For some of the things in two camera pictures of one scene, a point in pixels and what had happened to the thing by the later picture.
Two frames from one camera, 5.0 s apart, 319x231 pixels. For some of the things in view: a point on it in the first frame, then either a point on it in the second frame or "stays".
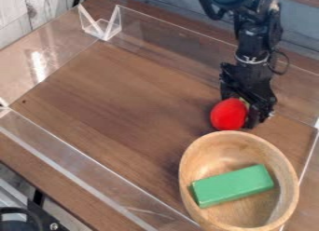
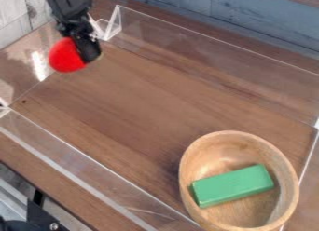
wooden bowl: x=226 y=151 stays
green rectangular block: x=226 y=186 stays
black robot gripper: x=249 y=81 to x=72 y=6
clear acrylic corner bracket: x=101 y=29 stays
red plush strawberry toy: x=229 y=113 to x=64 y=56
